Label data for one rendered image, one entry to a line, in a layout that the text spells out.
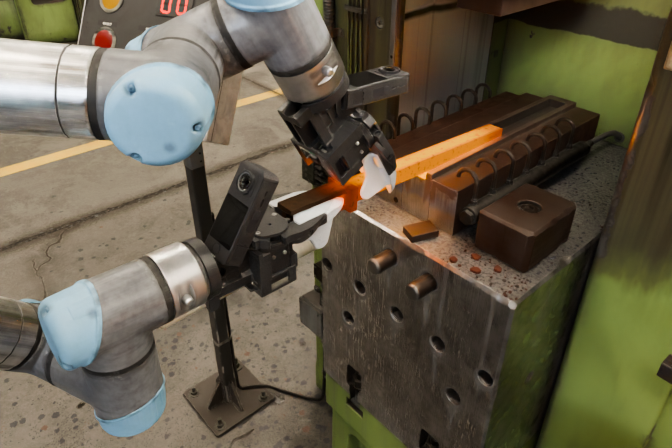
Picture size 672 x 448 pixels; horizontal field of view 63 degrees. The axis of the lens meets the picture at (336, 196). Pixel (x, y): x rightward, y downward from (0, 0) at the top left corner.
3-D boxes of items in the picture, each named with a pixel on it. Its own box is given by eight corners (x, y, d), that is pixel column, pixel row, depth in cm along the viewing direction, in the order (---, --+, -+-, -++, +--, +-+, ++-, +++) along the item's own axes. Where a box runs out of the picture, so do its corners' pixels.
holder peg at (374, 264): (378, 278, 82) (378, 264, 81) (365, 270, 84) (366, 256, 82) (397, 267, 84) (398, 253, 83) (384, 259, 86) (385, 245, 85)
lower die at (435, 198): (452, 236, 81) (458, 186, 77) (359, 185, 94) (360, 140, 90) (590, 151, 105) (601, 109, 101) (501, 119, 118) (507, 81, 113)
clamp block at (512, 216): (524, 275, 74) (533, 236, 70) (472, 247, 79) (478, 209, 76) (569, 240, 80) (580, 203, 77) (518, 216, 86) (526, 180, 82)
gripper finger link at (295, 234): (311, 214, 70) (252, 237, 65) (311, 202, 69) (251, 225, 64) (334, 230, 67) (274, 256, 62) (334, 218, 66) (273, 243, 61)
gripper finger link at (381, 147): (372, 170, 74) (343, 124, 68) (380, 161, 74) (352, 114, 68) (396, 180, 70) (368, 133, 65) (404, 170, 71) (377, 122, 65)
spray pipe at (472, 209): (471, 230, 78) (474, 213, 77) (456, 222, 80) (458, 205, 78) (589, 157, 98) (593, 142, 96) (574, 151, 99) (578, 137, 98)
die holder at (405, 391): (469, 505, 92) (514, 305, 69) (322, 370, 116) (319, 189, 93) (621, 340, 124) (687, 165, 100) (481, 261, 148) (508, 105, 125)
